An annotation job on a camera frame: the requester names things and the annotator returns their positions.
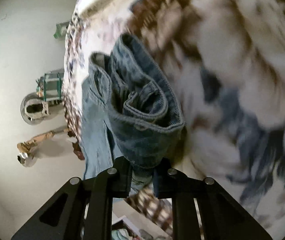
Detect blue denim pants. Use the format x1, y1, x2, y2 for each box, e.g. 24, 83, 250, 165
80, 34, 184, 192

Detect round grey floor appliance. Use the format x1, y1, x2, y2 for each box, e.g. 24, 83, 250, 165
20, 93, 50, 126

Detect green metal shelf rack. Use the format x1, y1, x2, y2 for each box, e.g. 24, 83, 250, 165
36, 69, 64, 102

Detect floral bedspread with checked border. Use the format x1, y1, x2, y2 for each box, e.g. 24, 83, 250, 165
63, 0, 285, 239

